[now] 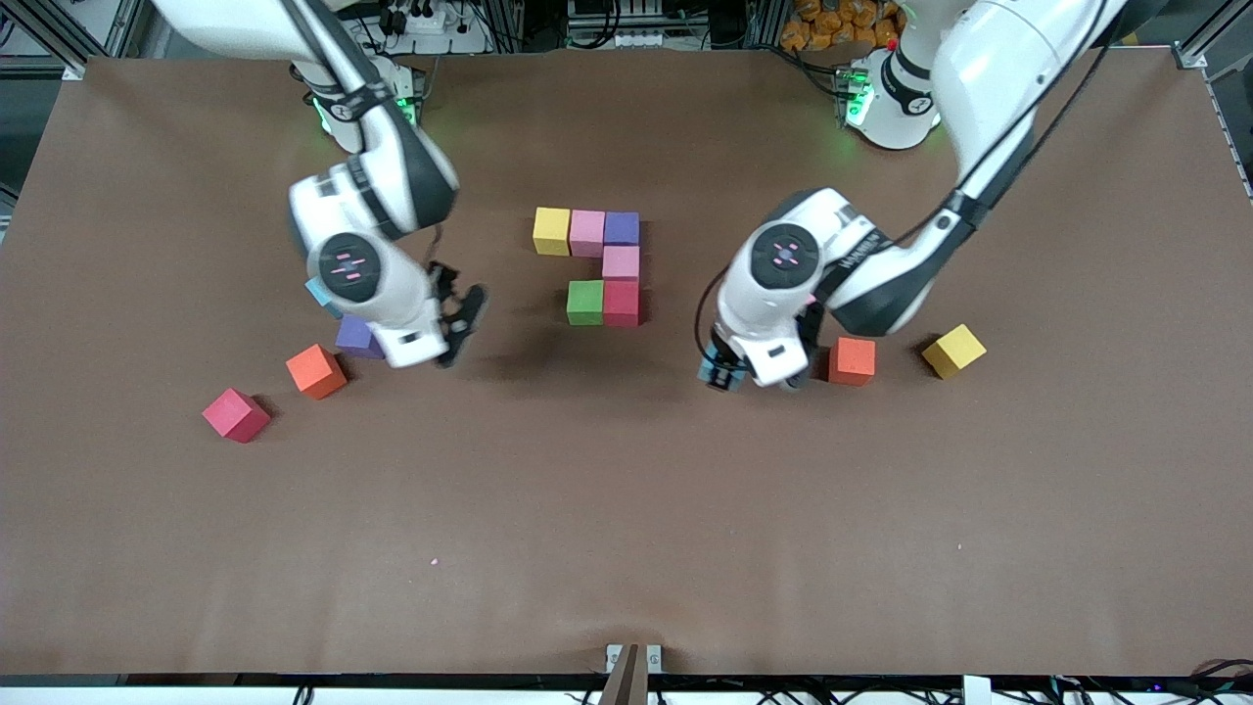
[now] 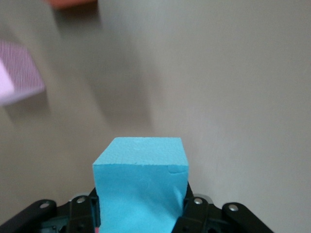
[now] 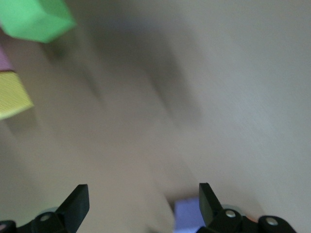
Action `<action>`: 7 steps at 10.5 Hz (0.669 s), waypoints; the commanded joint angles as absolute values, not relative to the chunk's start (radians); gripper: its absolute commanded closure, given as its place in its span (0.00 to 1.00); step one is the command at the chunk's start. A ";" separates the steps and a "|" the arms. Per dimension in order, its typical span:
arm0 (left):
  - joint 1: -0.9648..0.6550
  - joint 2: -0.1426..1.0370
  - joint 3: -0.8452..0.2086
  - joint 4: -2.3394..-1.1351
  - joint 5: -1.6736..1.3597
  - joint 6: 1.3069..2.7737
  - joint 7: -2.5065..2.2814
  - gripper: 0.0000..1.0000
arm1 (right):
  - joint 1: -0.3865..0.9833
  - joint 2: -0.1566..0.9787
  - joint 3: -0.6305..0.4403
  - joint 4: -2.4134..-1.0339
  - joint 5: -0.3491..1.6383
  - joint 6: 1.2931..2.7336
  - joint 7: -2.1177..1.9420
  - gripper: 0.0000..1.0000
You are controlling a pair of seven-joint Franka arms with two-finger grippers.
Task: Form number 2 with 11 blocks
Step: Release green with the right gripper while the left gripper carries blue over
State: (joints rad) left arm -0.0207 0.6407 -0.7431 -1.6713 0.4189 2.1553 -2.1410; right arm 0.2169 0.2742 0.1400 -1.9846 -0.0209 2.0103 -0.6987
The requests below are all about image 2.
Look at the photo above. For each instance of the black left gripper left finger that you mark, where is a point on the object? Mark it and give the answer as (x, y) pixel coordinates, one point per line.
(60, 218)

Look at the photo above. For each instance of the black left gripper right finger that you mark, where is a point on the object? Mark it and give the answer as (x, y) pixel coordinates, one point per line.
(218, 221)

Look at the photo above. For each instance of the light blue foam cube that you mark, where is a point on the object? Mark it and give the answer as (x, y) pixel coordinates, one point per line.
(141, 184)

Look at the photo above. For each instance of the pink foam cube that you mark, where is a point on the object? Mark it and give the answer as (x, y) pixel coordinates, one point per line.
(22, 72)

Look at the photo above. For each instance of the orange foam cube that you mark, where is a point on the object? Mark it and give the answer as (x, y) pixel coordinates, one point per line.
(73, 3)

